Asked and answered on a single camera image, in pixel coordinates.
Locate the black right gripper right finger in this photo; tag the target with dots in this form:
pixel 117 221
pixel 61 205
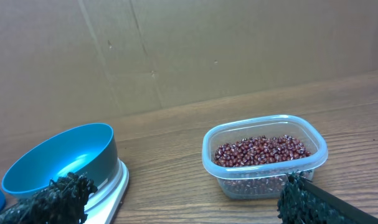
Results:
pixel 303 202

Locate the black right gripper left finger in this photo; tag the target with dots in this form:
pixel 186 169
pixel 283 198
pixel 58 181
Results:
pixel 63 201

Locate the white digital kitchen scale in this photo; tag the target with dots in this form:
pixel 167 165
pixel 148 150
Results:
pixel 102 206

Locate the teal blue bowl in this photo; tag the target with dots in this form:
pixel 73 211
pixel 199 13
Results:
pixel 89 149

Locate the clear plastic container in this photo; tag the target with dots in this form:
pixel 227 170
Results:
pixel 262 181

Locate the red adzuki beans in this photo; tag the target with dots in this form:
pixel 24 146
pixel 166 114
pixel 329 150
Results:
pixel 260 150

